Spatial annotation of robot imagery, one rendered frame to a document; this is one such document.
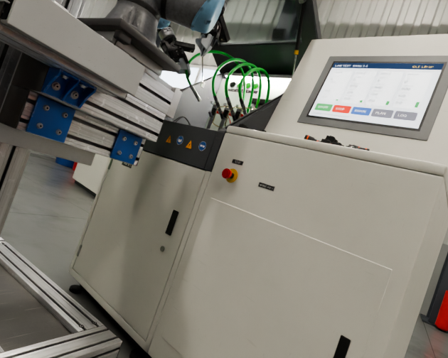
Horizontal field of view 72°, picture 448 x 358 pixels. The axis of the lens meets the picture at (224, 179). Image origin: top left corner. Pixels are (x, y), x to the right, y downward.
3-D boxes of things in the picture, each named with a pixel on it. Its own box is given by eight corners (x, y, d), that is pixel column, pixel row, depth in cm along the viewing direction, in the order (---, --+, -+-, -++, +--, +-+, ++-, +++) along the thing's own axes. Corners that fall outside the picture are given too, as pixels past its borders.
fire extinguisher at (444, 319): (434, 327, 356) (449, 283, 357) (433, 324, 369) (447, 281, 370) (452, 334, 347) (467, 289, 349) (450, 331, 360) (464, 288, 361)
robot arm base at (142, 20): (124, 26, 74) (138, -12, 74) (87, 25, 82) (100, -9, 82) (164, 59, 87) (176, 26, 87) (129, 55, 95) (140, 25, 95)
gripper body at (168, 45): (169, 67, 158) (158, 45, 158) (183, 62, 161) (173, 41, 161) (171, 60, 151) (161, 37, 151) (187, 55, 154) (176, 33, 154)
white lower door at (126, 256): (71, 268, 157) (116, 141, 158) (75, 268, 159) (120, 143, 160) (144, 341, 116) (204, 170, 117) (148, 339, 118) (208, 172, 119)
